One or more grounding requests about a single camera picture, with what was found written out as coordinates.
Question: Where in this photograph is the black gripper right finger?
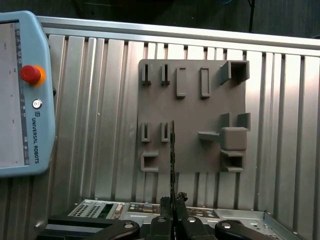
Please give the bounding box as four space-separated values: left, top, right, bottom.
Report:
174 192 273 240

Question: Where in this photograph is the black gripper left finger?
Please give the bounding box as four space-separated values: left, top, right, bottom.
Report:
86 196 173 240

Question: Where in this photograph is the green RAM stick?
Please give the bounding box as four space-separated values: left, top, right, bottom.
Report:
169 119 176 240

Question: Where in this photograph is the black PC case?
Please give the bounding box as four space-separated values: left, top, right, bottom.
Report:
34 198 301 240

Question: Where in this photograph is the grey parts rack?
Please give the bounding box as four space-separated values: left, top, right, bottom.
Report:
137 59 251 174

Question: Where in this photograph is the pale blue teach pendant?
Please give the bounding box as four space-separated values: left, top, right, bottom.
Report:
0 10 56 178

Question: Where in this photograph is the thin black cable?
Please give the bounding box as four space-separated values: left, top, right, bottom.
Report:
246 0 256 34

